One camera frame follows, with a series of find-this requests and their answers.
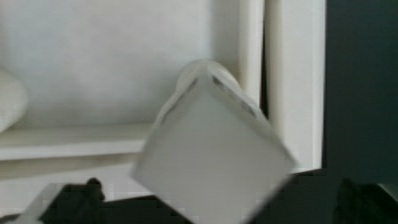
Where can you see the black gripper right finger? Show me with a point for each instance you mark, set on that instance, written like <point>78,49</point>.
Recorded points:
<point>335,198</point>

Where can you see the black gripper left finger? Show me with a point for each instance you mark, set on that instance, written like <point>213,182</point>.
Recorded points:
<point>70,204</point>

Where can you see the white table leg with tag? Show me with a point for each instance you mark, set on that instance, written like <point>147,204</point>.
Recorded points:
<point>216,163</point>

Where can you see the white square tabletop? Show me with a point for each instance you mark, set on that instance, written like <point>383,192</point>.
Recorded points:
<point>94,53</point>

